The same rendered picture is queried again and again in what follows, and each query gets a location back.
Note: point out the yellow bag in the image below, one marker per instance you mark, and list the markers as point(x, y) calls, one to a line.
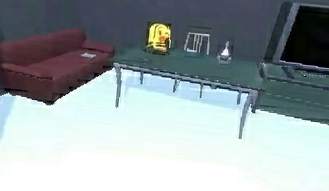
point(159, 37)

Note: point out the black television set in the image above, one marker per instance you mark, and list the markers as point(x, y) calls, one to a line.
point(325, 37)

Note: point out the small white remote control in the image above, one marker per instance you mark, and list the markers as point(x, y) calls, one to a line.
point(88, 55)

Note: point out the dark box white frame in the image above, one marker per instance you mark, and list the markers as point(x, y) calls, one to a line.
point(197, 42)

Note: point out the dark red sofa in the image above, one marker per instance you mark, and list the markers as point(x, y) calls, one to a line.
point(48, 65)

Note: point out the green glass metal-leg table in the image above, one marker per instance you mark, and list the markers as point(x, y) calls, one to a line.
point(188, 67)

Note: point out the small white grey bottle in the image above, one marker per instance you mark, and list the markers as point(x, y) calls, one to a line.
point(225, 53)

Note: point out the dark green television stand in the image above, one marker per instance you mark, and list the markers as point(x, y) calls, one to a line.
point(306, 93)

